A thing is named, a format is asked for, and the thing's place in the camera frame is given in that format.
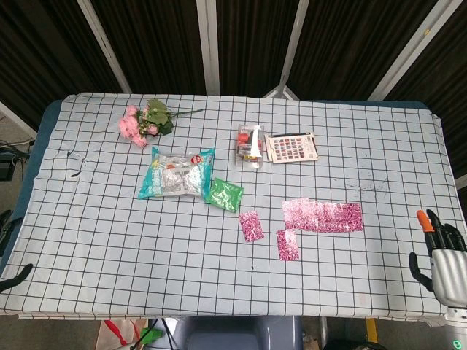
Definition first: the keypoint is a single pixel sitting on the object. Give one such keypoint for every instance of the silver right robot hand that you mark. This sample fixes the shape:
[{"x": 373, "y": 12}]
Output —
[{"x": 450, "y": 277}]

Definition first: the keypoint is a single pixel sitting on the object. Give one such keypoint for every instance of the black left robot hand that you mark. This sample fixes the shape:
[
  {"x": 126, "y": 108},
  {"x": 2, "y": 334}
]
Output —
[{"x": 18, "y": 277}]

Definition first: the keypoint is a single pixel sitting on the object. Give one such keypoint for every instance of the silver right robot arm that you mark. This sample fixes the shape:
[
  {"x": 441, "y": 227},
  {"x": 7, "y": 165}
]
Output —
[{"x": 458, "y": 328}]

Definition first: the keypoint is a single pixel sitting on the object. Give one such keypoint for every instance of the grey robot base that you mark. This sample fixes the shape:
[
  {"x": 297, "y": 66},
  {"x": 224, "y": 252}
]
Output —
[{"x": 237, "y": 333}]

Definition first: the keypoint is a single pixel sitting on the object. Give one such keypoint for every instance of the yellow bar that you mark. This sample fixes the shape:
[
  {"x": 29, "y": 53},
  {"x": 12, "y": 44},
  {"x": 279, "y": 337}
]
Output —
[{"x": 371, "y": 330}]

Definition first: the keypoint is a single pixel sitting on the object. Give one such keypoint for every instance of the red white bag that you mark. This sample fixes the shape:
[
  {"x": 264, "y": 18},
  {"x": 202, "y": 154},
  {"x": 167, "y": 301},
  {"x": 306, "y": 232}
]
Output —
[{"x": 113, "y": 335}]

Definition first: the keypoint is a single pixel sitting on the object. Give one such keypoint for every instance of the green plastic object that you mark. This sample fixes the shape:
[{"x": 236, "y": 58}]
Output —
[{"x": 153, "y": 335}]

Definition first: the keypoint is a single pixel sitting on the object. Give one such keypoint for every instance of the white black checked tablecloth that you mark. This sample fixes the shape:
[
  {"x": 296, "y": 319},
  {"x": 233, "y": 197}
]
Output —
[{"x": 182, "y": 277}]

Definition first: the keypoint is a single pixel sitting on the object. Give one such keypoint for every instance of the teal silver snack bag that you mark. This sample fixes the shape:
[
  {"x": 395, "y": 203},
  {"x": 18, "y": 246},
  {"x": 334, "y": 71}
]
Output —
[{"x": 175, "y": 176}]

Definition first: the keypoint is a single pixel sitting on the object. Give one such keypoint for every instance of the pink artificial flower bouquet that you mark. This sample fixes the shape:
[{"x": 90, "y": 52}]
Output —
[{"x": 131, "y": 125}]

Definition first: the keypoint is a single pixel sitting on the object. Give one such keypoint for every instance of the cardboard sheet with colour swatches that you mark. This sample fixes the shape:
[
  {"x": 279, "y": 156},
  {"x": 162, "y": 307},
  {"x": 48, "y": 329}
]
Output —
[{"x": 292, "y": 147}]

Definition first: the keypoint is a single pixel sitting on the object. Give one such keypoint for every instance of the green tea sachet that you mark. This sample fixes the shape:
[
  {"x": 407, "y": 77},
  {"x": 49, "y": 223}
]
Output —
[{"x": 223, "y": 195}]

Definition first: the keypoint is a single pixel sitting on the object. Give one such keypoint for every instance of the clear box with red toy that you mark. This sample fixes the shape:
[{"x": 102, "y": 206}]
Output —
[{"x": 250, "y": 146}]

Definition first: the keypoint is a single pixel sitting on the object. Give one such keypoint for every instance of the dark brown curtain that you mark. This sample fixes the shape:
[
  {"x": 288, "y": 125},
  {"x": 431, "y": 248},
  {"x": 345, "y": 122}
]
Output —
[{"x": 157, "y": 43}]

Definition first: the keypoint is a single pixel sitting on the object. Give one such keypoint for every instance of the white partition post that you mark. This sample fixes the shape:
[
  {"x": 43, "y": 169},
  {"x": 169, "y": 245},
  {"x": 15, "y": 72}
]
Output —
[
  {"x": 412, "y": 51},
  {"x": 104, "y": 47},
  {"x": 208, "y": 47},
  {"x": 293, "y": 47}
]

